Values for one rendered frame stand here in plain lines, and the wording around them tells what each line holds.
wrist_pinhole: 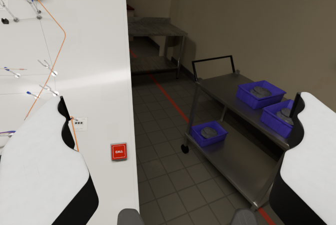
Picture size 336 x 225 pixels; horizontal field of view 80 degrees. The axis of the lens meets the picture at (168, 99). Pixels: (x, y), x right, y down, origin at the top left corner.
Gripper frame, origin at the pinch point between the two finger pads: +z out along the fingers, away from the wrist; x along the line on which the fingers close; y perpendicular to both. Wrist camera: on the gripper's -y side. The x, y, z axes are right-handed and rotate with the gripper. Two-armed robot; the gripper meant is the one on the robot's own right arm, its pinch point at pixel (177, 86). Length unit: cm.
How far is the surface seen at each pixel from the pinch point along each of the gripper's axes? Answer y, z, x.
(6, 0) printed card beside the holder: 1, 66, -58
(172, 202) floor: 159, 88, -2
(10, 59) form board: 17, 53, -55
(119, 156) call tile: 47, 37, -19
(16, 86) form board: 25, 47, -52
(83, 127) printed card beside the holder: 39, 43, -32
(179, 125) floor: 160, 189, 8
